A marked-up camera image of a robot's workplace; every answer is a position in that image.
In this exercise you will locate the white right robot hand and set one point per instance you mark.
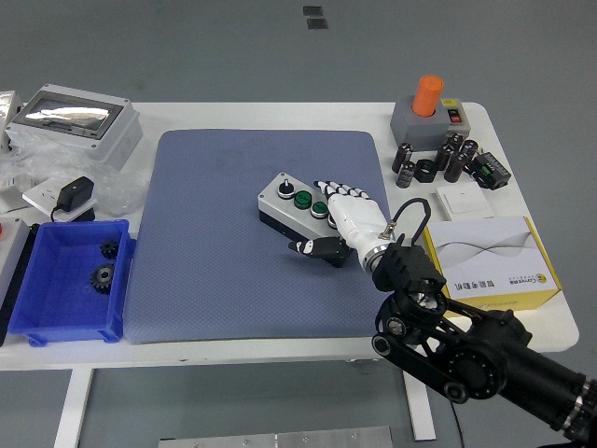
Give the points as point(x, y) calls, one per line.
point(359, 219)

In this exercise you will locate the grey push button control box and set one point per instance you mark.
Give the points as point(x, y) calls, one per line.
point(275, 201)

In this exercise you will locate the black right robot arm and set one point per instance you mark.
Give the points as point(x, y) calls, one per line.
point(471, 364)

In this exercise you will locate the grey box with red button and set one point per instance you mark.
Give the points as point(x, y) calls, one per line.
point(10, 252)

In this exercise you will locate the grey block holder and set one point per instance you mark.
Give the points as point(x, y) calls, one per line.
point(410, 130)

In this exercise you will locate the orange cylinder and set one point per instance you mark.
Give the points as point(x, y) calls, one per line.
point(427, 97)

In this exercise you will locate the white and yellow cardboard box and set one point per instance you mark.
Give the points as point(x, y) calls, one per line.
point(494, 261)

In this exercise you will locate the black module with green terminal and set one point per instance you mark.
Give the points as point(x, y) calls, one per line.
point(492, 169)

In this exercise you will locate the blue-grey table mat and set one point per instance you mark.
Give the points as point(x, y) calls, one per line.
point(210, 233)

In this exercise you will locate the white table leg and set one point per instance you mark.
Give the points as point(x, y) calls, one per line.
point(422, 410)
point(73, 406)

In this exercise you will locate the grey metal plate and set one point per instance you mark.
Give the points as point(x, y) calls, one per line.
point(280, 438)

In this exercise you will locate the small black gear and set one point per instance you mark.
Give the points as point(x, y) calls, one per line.
point(109, 249)

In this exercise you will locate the large black gear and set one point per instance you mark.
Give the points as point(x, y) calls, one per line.
point(102, 278)

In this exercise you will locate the black power adapter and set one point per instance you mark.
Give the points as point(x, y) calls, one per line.
point(74, 192)

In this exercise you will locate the clear plastic bag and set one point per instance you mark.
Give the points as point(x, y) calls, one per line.
point(56, 158)

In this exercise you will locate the blue plastic bin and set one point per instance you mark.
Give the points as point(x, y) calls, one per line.
point(56, 289)

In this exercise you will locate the silver shiny box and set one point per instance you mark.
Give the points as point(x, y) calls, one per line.
point(8, 112)

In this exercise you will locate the white wall switch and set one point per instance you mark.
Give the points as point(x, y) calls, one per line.
point(464, 200)

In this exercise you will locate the grey switch box yellow label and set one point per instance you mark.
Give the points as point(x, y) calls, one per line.
point(456, 116)

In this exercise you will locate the grey enclosure with clear window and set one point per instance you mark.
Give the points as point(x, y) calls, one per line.
point(112, 140)

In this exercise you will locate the white wall socket plate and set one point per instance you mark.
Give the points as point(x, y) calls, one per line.
point(39, 193)

